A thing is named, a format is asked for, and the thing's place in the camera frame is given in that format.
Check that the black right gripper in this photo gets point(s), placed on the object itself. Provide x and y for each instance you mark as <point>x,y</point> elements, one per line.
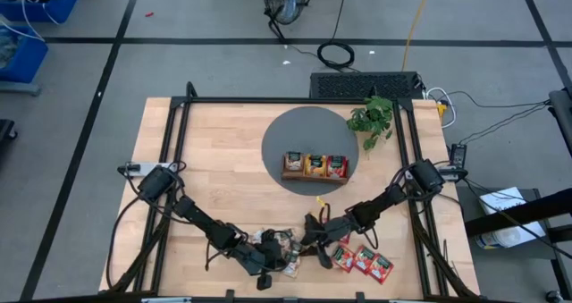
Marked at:
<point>333,231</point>

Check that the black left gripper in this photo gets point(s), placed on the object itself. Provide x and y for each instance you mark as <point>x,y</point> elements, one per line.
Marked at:
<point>263,258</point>

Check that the orange mango tea packet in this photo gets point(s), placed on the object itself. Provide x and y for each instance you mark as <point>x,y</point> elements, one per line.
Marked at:
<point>315,164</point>

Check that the red strawberry tea packet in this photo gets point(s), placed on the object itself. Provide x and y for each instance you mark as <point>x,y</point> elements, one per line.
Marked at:
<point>380,267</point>
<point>345,239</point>
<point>363,258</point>
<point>337,165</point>

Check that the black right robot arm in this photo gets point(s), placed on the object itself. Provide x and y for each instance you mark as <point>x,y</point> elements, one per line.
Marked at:
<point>380,202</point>

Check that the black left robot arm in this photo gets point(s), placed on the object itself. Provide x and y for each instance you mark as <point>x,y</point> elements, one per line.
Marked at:
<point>201,218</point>

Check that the black strawberry tea packet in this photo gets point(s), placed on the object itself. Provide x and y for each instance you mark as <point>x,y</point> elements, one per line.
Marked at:
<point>343,257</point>

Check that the wooden three-compartment tray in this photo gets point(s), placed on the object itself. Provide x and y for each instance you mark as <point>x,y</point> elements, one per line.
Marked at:
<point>313,180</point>

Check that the round grey woven mat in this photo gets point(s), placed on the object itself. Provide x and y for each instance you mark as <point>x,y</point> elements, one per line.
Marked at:
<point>308,128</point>

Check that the green potted artificial plant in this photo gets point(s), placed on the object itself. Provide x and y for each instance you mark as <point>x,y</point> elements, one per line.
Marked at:
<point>373,115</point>

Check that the grey power strip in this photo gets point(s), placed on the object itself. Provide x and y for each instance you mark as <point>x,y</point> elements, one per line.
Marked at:
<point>453,173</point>
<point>138,168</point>

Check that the black computer case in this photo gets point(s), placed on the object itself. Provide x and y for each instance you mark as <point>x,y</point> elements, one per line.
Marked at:
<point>362,86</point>

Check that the black power adapter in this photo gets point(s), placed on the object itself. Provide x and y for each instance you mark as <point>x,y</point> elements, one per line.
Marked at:
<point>458,153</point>

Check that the black equipment cart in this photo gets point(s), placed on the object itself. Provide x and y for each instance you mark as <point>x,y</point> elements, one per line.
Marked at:
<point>518,213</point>

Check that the black floor fan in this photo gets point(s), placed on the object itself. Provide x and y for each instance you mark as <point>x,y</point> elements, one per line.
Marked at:
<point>286,1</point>

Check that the grey padded chair part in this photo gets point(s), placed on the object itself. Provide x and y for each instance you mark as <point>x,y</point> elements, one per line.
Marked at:
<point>562,115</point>

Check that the grey cart base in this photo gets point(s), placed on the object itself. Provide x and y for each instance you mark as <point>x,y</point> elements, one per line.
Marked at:
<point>18,88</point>

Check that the blue storage bin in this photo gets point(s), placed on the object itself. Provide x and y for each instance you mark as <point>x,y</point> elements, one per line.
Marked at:
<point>22,57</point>
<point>53,3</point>

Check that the black aluminium table frame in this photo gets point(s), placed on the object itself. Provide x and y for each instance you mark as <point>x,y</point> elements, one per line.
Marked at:
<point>268,100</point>

